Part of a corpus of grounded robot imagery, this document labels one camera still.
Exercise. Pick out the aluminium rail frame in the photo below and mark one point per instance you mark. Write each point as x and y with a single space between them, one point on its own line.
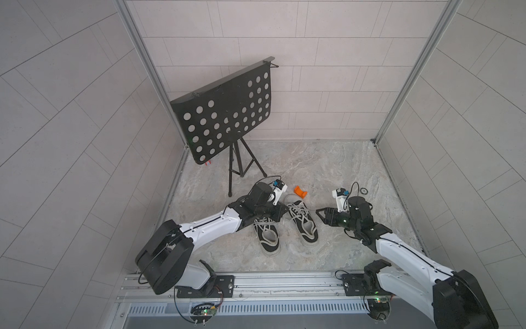
256 286

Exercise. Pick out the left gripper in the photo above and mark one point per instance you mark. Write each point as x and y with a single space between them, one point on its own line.
278 211

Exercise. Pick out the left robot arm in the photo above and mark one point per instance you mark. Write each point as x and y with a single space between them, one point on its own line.
164 261

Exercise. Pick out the black perforated music stand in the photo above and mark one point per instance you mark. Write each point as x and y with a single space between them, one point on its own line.
217 116

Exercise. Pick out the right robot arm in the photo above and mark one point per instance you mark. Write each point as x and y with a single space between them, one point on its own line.
451 299

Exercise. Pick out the black canvas sneaker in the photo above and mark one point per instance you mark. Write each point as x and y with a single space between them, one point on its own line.
268 236
302 219

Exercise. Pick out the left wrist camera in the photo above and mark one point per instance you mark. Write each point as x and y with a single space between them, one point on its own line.
278 188

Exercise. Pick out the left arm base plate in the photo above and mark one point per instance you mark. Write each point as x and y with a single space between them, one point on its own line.
215 287

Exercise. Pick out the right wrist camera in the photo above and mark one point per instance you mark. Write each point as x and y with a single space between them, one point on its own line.
341 196

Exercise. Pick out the green circuit board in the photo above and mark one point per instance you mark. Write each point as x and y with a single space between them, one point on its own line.
378 310
206 309

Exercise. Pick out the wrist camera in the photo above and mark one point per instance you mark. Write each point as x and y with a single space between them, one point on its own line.
341 196
278 188

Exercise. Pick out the right green circuit board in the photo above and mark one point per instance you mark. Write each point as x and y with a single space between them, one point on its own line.
378 310

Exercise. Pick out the orange plastic clip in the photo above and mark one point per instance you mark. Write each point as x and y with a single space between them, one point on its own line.
300 192

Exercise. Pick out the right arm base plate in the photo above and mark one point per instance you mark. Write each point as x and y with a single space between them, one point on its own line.
359 285

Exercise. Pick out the left green circuit board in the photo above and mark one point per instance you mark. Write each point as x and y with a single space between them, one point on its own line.
206 309

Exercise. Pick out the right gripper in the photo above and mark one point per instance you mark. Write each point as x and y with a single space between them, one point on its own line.
327 214

